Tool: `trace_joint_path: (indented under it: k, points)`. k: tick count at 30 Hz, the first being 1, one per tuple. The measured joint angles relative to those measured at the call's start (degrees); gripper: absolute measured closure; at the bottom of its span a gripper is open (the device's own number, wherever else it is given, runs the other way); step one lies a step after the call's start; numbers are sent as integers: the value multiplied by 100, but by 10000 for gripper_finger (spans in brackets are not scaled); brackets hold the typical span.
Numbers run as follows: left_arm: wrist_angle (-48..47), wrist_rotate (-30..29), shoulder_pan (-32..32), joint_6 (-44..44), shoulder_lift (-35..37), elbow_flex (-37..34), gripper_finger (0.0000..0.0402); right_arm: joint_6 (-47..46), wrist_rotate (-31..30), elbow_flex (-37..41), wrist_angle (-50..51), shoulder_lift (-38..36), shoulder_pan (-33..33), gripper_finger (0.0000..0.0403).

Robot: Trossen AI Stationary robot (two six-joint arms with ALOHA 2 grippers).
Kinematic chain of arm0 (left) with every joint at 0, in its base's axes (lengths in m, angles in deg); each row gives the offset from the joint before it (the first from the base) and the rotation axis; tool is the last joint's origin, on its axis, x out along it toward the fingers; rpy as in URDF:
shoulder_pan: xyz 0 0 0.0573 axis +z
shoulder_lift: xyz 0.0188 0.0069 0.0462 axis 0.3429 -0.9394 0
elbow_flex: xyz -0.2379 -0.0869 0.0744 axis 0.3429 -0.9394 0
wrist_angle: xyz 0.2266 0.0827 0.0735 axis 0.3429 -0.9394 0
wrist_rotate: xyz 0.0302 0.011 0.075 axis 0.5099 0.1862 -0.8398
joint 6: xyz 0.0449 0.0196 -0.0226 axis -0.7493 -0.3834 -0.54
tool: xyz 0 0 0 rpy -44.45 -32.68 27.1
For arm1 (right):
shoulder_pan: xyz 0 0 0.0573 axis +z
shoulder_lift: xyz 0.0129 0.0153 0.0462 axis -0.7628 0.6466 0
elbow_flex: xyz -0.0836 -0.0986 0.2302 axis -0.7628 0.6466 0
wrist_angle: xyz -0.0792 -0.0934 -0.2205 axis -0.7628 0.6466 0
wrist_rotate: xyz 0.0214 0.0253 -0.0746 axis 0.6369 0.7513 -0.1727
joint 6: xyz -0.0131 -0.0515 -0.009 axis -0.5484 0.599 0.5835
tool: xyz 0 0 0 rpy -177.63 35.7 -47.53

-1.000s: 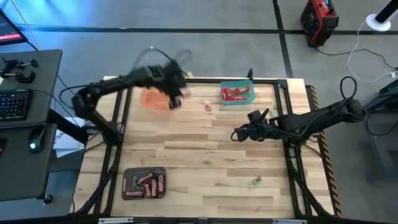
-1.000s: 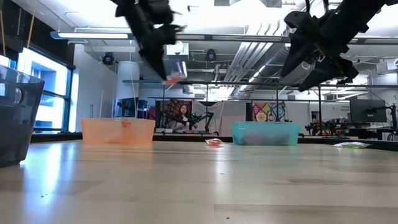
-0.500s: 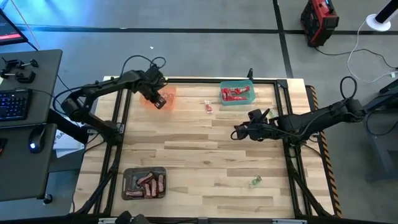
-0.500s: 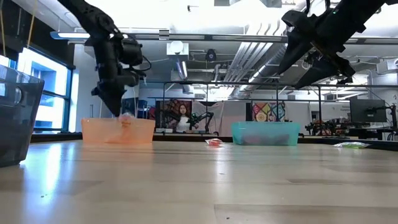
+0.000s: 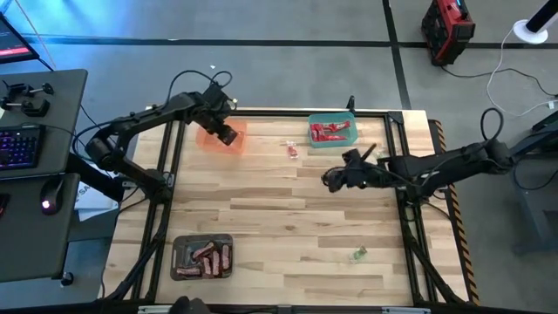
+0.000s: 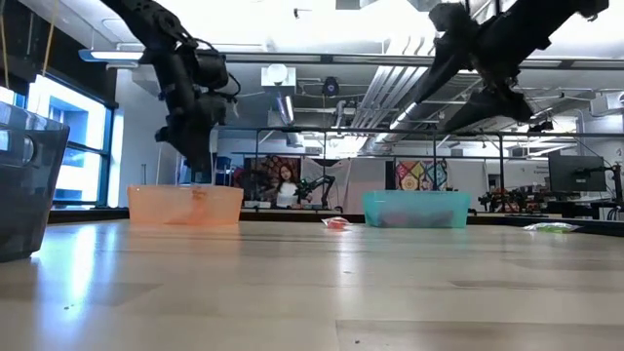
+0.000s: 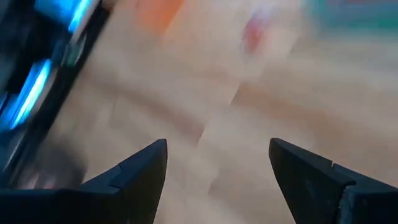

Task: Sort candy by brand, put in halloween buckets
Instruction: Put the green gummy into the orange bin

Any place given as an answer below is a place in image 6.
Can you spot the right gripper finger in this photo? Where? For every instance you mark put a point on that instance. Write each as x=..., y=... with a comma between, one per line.
x=492, y=109
x=451, y=66

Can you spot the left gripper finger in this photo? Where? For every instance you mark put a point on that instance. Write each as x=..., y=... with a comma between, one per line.
x=207, y=163
x=195, y=163

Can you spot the clear-wrapped green candy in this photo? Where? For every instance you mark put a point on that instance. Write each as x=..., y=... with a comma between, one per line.
x=553, y=227

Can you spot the red KitKat bar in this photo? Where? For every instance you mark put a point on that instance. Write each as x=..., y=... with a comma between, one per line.
x=414, y=222

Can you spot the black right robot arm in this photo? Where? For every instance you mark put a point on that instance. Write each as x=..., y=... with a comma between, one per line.
x=536, y=24

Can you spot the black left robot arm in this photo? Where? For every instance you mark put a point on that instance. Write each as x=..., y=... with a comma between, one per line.
x=161, y=39

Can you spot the black background robot arm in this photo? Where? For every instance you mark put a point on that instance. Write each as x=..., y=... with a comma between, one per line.
x=317, y=184

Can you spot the orange translucent plastic bin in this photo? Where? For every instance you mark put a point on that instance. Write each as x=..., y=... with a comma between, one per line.
x=224, y=205

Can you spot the person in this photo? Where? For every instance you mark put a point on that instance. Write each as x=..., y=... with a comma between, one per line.
x=287, y=187

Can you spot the white ceiling lamp box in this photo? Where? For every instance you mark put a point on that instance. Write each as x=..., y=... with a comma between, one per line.
x=278, y=74

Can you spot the ceiling light strip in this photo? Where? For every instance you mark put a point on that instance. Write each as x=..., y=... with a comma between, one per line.
x=117, y=55

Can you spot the black computer monitor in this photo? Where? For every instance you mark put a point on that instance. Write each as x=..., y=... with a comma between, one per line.
x=577, y=173

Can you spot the bright window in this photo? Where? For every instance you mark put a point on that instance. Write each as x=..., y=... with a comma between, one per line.
x=78, y=146

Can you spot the black round ceiling device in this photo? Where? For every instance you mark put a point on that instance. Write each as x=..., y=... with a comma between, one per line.
x=330, y=87

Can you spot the teal translucent plastic bin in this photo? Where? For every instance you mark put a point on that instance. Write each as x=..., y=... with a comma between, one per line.
x=414, y=205

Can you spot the white hanging cloth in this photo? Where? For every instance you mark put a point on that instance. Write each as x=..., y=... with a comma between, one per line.
x=341, y=168

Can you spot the grey translucent plastic bin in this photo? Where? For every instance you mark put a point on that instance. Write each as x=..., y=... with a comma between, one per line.
x=29, y=195

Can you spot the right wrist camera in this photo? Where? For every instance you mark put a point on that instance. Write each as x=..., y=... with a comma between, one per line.
x=451, y=22

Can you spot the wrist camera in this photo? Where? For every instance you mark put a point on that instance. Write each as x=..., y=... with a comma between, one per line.
x=210, y=70
x=451, y=22

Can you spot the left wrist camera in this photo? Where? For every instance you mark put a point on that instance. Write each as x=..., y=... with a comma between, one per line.
x=210, y=70

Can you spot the dark mandala wall poster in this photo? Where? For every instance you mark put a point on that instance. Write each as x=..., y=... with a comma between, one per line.
x=261, y=168

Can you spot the black overhead rack frame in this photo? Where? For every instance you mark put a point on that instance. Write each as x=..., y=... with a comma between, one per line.
x=292, y=128

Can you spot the colourful patchwork wall poster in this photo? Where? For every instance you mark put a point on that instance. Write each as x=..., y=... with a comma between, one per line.
x=419, y=175

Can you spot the black aluminium table frame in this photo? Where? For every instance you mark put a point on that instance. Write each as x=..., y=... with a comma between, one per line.
x=358, y=218

